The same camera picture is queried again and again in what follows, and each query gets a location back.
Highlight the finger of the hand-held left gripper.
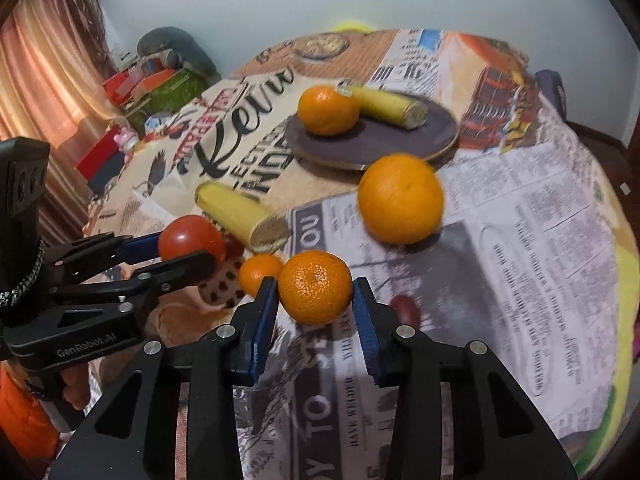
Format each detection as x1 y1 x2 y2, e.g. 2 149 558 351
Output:
50 251 217 312
44 231 168 282

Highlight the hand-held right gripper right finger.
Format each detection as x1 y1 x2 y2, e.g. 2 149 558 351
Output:
351 276 579 480

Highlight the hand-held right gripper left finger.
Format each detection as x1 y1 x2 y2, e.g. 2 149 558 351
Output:
47 276 280 480

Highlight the red tomato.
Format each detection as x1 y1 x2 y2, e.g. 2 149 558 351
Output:
158 214 227 267

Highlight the medium mandarin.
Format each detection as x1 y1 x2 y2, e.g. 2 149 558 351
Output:
278 250 354 325
298 85 361 136

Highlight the person's left forearm orange sleeve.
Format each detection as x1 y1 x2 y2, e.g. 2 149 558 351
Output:
0 360 63 463

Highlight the person's left hand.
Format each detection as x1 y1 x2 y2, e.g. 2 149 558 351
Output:
59 365 92 412

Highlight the dark red grape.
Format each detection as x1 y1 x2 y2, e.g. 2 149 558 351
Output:
389 294 424 329

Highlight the dragon fruit piece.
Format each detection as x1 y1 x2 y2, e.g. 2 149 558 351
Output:
197 234 246 310

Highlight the small mandarin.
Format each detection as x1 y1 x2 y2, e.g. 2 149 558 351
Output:
239 253 285 299

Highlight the red and blue box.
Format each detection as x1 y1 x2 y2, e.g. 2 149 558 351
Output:
75 132 127 197

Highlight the pink small toy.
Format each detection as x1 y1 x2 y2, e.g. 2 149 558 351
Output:
114 127 139 154

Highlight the orange pink curtain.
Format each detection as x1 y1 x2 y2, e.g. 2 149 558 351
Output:
0 0 122 233

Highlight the large orange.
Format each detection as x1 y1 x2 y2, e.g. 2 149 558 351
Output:
357 153 445 245

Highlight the red orange box stack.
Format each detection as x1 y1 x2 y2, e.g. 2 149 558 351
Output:
102 56 182 107

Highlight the green box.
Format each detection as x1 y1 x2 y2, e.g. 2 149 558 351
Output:
125 67 211 132

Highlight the newspaper print tablecloth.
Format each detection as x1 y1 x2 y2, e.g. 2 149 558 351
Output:
82 27 636 480

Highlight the dark brown round plate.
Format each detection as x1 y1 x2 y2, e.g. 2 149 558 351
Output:
283 93 460 171

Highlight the grey cushion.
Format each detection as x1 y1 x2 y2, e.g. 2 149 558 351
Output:
137 27 219 82

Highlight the cut yellow banana with sticker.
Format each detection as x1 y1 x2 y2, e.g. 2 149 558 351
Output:
337 81 427 130

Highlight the dark chair back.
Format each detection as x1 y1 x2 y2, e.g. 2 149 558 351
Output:
534 69 569 122

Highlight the braided black white lanyard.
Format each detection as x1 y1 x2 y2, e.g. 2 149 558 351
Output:
0 239 44 309

